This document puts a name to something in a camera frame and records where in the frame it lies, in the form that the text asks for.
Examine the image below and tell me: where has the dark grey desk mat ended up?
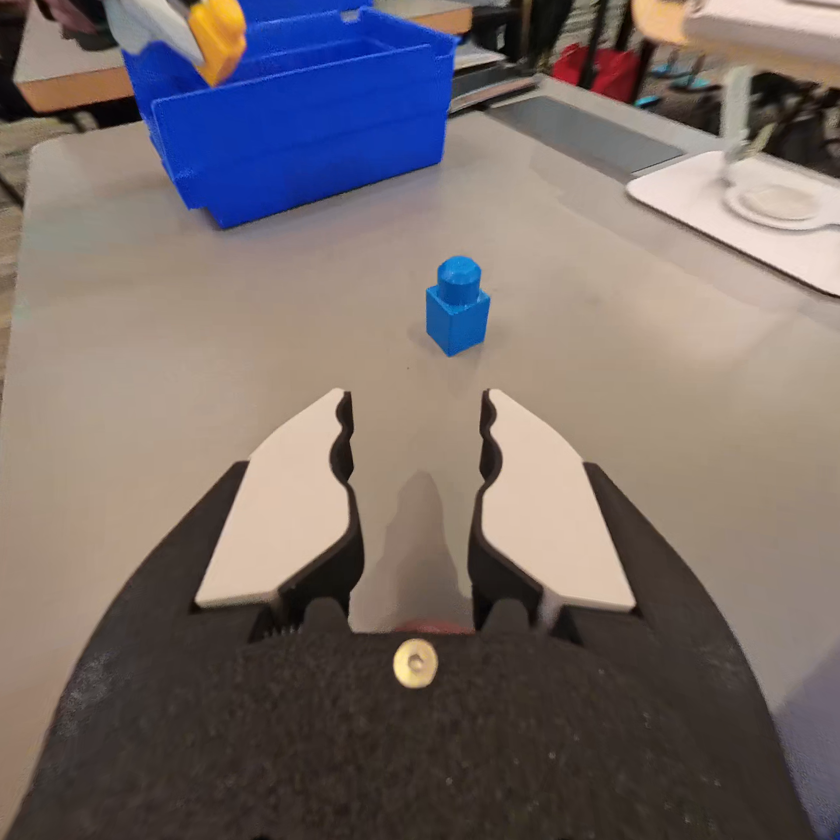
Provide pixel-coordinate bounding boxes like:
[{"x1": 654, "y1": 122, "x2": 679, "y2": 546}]
[{"x1": 453, "y1": 75, "x2": 723, "y2": 185}]

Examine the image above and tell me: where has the yellow mega block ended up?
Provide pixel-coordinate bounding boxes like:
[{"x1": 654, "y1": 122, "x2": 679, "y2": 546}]
[{"x1": 189, "y1": 0, "x2": 248, "y2": 88}]

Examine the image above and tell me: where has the instruction sheet on white stand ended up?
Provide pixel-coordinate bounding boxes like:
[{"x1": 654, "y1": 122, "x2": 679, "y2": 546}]
[{"x1": 626, "y1": 0, "x2": 840, "y2": 298}]

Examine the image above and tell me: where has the blue plastic bin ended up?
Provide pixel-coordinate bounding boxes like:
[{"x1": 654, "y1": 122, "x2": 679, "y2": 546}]
[{"x1": 122, "y1": 0, "x2": 460, "y2": 231}]

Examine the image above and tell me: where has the red bag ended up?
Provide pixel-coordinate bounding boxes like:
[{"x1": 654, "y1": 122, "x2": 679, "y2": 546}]
[{"x1": 554, "y1": 42, "x2": 641, "y2": 102}]

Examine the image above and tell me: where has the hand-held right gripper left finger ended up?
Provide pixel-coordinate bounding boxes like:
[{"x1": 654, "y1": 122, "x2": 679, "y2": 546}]
[{"x1": 194, "y1": 387, "x2": 366, "y2": 621}]

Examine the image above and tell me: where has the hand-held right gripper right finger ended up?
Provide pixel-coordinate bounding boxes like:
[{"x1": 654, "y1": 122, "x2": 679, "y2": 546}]
[{"x1": 466, "y1": 387, "x2": 637, "y2": 621}]

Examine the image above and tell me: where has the black folder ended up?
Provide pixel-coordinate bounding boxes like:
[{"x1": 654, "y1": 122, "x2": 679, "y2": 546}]
[{"x1": 449, "y1": 62, "x2": 546, "y2": 112}]

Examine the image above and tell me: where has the blue mega block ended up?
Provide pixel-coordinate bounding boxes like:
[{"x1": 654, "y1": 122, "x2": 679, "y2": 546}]
[{"x1": 425, "y1": 256, "x2": 492, "y2": 358}]

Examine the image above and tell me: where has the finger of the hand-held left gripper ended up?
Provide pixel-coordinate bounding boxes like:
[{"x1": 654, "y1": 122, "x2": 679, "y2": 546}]
[{"x1": 104, "y1": 0, "x2": 206, "y2": 68}]

